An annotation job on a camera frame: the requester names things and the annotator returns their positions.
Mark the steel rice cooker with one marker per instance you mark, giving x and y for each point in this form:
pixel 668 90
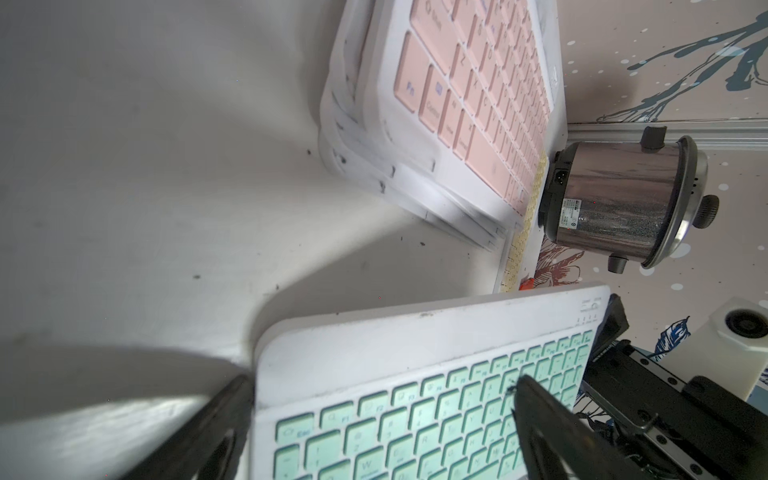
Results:
pixel 628 201

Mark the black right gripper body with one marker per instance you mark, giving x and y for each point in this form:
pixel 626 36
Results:
pixel 669 428

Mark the pink keyboard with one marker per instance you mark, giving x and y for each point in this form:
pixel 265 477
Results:
pixel 511 94
pixel 345 155

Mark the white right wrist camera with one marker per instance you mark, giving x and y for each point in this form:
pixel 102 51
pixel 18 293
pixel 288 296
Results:
pixel 730 349

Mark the green keyboard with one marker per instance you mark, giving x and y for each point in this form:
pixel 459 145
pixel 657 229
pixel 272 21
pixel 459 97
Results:
pixel 421 391

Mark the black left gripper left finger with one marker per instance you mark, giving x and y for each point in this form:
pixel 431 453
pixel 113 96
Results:
pixel 210 444

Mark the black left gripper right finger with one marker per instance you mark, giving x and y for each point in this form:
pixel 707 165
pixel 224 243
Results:
pixel 556 444

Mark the yellow keyboard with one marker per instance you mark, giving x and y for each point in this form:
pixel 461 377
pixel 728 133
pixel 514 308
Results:
pixel 520 257
pixel 394 120

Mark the red small packet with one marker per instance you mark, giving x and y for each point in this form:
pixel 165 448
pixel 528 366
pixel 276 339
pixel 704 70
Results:
pixel 527 284

